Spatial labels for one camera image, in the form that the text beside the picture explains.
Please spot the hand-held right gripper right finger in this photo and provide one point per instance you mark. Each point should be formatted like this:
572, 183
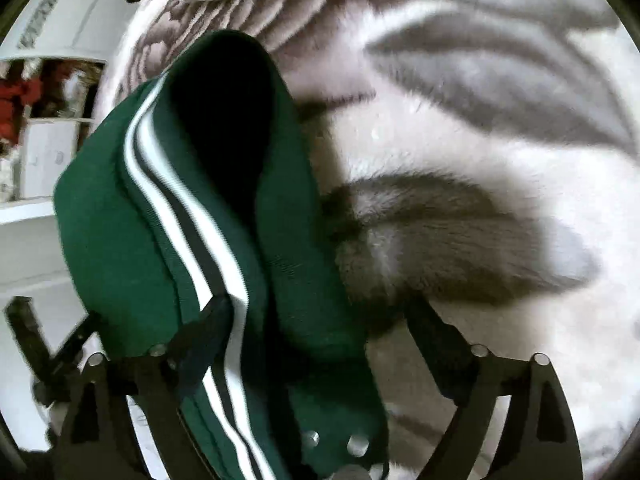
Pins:
430, 340

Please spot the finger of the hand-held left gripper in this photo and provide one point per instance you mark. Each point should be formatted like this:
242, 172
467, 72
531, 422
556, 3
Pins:
35, 340

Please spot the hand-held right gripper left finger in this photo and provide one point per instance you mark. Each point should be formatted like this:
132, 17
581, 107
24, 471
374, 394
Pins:
210, 325

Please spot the green and cream varsity jacket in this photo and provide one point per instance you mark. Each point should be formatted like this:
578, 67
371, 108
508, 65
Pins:
150, 240

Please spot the leaf-patterned fleece blanket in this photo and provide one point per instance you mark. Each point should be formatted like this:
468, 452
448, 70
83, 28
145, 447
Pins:
475, 160

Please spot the white wardrobe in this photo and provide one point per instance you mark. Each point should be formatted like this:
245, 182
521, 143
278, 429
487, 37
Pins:
60, 20

